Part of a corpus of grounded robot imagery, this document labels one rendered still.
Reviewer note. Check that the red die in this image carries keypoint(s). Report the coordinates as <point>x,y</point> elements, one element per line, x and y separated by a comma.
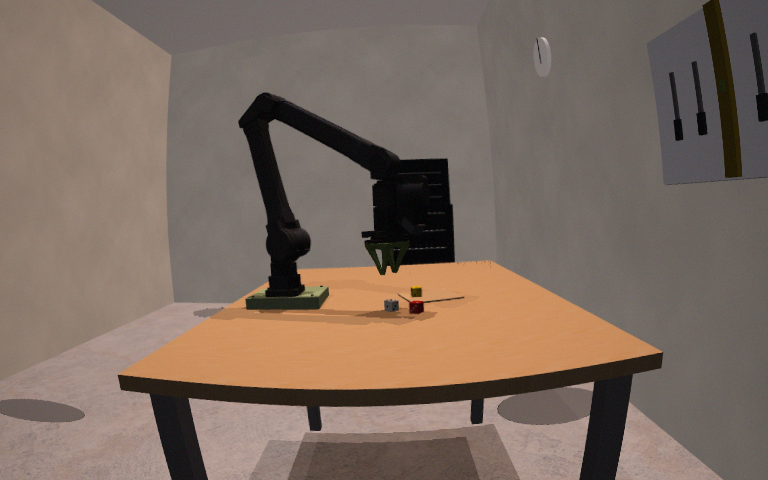
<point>416,307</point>

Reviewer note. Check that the white die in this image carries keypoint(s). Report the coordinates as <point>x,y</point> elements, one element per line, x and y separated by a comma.
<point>391,305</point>

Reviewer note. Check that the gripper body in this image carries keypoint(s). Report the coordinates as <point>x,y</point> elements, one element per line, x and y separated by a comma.
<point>384,236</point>

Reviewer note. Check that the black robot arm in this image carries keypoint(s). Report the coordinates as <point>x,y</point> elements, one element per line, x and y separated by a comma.
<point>281,244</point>

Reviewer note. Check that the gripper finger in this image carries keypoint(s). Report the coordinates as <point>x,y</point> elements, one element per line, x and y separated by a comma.
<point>403,245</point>
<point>385,248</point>

